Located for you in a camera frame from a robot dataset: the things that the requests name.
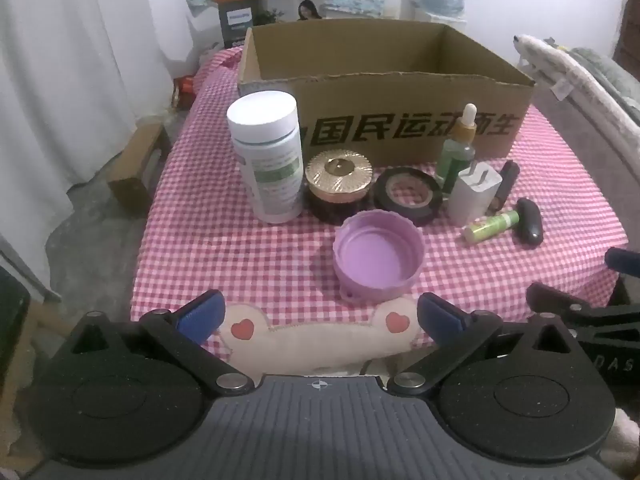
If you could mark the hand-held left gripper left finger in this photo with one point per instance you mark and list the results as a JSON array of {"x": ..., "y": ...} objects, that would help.
[{"x": 200, "y": 316}]

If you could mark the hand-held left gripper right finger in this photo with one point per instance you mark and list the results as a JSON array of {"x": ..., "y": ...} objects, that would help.
[{"x": 440, "y": 317}]

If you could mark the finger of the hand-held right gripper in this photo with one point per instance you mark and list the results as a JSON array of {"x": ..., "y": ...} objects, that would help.
[
  {"x": 555, "y": 301},
  {"x": 622, "y": 261}
]

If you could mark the black oval object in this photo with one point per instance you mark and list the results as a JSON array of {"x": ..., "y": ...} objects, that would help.
[{"x": 531, "y": 220}]

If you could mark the purple plastic lid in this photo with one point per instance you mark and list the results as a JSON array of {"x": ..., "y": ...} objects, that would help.
[{"x": 375, "y": 255}]

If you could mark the small green tube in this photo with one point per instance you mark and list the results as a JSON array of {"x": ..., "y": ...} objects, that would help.
[{"x": 490, "y": 226}]

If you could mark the dark brown lipstick tube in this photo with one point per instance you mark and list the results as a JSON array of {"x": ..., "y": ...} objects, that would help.
[{"x": 506, "y": 185}]

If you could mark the white charger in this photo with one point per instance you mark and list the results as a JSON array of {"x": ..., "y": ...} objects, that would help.
[{"x": 472, "y": 195}]

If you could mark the black tape roll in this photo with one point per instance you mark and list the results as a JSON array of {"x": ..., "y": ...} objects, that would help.
[{"x": 387, "y": 200}]

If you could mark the green glass dropper bottle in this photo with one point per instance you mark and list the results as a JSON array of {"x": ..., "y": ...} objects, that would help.
[{"x": 452, "y": 160}]

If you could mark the white bottle green label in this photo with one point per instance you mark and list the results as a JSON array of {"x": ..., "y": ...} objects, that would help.
[{"x": 270, "y": 160}]

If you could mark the gold lid cosmetic jar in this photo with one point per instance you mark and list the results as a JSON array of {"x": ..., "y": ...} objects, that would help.
[{"x": 337, "y": 180}]

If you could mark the brown cardboard box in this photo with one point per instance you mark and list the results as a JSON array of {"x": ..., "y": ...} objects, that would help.
[{"x": 400, "y": 105}]

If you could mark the pink gingham tablecloth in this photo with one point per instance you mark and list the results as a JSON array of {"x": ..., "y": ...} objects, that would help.
[{"x": 225, "y": 260}]

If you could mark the cream plush cloth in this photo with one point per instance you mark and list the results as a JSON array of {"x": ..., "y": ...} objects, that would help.
[{"x": 629, "y": 432}]

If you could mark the grey sofa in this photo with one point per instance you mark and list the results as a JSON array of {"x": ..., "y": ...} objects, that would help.
[{"x": 590, "y": 170}]

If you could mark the grey green cushion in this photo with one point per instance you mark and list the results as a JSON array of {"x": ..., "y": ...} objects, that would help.
[{"x": 617, "y": 77}]

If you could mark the white plush blanket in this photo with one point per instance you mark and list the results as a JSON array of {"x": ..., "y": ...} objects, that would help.
[{"x": 575, "y": 76}]

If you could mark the red packet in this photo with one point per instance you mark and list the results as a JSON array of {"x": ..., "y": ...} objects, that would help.
[{"x": 182, "y": 92}]

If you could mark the white curtain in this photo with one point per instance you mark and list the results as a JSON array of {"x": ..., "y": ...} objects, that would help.
[{"x": 75, "y": 85}]

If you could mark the dark grey product box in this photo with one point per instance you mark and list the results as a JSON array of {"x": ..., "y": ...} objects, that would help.
[{"x": 237, "y": 22}]

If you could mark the printed box with portrait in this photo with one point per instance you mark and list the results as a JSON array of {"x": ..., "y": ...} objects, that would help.
[{"x": 305, "y": 10}]

